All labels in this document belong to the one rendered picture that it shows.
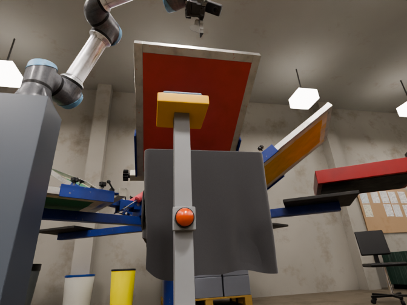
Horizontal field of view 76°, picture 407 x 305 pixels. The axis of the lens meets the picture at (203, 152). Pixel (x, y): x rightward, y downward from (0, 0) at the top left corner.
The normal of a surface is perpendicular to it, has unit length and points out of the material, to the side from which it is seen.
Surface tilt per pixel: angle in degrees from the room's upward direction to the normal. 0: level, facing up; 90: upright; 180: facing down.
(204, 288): 90
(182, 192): 90
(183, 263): 90
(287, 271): 90
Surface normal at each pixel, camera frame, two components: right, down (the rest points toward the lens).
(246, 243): 0.19, -0.40
